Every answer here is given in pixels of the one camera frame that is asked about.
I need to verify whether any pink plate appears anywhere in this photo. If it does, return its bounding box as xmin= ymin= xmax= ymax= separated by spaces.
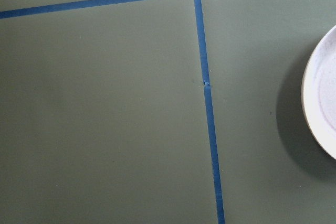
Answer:
xmin=301 ymin=27 xmax=335 ymax=158

